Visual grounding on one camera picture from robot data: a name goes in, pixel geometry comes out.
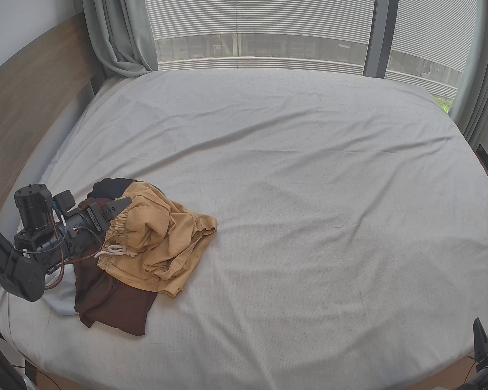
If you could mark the white garment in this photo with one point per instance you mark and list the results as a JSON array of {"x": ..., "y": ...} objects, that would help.
[{"x": 63, "y": 295}]

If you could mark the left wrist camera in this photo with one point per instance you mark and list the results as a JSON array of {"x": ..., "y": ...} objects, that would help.
[{"x": 65, "y": 200}]

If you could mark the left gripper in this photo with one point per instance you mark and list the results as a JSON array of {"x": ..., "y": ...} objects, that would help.
[{"x": 81, "y": 230}]

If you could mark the grey-green curtain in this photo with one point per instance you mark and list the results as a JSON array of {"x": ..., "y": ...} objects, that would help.
[
  {"x": 114, "y": 22},
  {"x": 484, "y": 75}
]

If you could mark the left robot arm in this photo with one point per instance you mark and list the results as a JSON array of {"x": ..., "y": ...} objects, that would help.
[{"x": 20, "y": 274}]

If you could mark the window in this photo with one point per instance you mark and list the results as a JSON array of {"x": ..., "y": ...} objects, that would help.
[{"x": 268, "y": 14}]

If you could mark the tan shorts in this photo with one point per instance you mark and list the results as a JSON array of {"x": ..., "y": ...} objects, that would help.
[{"x": 166, "y": 238}]

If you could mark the brown garment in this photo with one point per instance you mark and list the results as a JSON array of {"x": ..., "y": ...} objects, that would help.
[{"x": 114, "y": 303}]

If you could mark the black garment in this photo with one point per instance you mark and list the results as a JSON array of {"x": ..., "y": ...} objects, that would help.
[{"x": 107, "y": 187}]

